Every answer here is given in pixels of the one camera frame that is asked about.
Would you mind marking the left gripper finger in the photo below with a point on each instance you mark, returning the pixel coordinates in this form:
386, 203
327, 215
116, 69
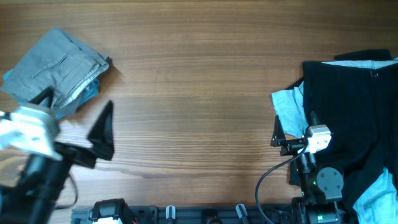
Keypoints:
44, 98
101, 133

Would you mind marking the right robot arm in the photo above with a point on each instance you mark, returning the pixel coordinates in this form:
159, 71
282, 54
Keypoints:
321, 186

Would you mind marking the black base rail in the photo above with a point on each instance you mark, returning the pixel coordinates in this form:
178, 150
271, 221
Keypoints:
112, 211

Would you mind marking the light blue garment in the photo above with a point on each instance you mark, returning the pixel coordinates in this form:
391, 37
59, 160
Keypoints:
288, 106

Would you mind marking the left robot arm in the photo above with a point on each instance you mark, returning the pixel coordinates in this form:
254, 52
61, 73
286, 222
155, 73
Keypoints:
34, 197

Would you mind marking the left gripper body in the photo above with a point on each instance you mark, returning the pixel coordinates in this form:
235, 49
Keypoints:
84, 156

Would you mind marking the black garment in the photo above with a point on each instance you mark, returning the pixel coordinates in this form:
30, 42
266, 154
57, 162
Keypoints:
359, 105

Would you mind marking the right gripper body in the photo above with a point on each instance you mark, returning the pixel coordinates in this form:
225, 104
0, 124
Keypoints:
291, 147

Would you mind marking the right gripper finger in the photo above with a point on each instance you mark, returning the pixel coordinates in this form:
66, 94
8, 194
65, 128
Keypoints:
278, 136
314, 121

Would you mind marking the grey shorts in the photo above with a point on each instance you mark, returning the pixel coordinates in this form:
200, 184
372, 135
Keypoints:
61, 61

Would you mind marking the white dotted garment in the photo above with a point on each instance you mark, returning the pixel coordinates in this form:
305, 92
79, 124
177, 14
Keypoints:
370, 64

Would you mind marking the folded blue denim jeans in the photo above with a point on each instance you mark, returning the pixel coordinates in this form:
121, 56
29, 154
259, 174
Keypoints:
88, 92

